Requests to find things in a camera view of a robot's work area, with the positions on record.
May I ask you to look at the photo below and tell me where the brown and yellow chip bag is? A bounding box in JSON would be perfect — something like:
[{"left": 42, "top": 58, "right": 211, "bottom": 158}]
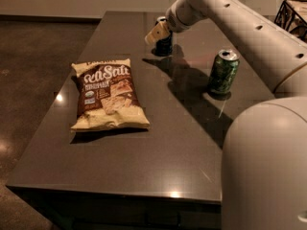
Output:
[{"left": 71, "top": 58, "right": 150, "bottom": 132}]

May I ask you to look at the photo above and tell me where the green soda can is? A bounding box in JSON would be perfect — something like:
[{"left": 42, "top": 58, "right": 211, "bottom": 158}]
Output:
[{"left": 208, "top": 50, "right": 240, "bottom": 95}]

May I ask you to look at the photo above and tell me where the blue pepsi can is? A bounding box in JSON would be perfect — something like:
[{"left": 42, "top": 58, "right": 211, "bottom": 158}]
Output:
[{"left": 154, "top": 30, "right": 173, "bottom": 57}]

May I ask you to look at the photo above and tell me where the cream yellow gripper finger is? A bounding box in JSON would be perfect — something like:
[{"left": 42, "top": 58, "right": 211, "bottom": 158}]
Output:
[{"left": 145, "top": 21, "right": 171, "bottom": 45}]

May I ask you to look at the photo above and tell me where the black wire basket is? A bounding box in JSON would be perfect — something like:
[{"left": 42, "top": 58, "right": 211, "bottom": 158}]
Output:
[{"left": 274, "top": 0, "right": 307, "bottom": 42}]

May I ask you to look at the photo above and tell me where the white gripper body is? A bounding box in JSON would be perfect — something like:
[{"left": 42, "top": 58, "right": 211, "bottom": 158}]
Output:
[{"left": 166, "top": 0, "right": 206, "bottom": 33}]

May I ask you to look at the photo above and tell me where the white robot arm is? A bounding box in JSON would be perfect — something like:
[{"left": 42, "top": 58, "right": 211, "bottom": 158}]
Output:
[{"left": 145, "top": 0, "right": 307, "bottom": 230}]

